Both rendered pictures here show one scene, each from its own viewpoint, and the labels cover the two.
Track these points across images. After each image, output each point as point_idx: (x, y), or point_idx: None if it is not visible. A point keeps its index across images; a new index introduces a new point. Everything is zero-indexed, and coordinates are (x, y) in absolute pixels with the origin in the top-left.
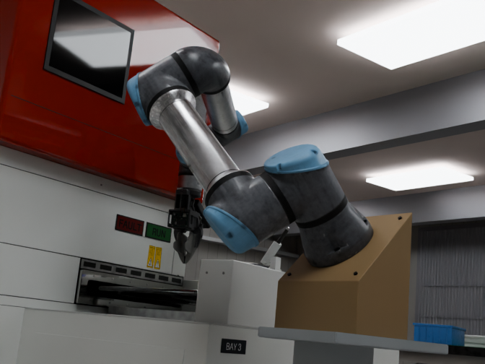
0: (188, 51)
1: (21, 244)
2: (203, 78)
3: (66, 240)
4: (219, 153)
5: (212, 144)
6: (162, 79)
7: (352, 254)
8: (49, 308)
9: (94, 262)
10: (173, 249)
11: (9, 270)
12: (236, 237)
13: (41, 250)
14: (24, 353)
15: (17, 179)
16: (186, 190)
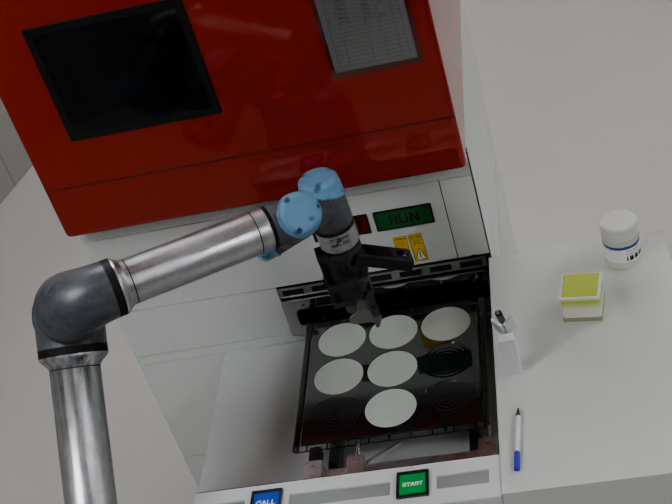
0: (35, 308)
1: (183, 301)
2: (65, 340)
3: (242, 278)
4: (66, 482)
5: (64, 465)
6: (36, 334)
7: None
8: (258, 345)
9: (300, 287)
10: (447, 226)
11: (183, 327)
12: None
13: (214, 299)
14: None
15: (137, 244)
16: (317, 259)
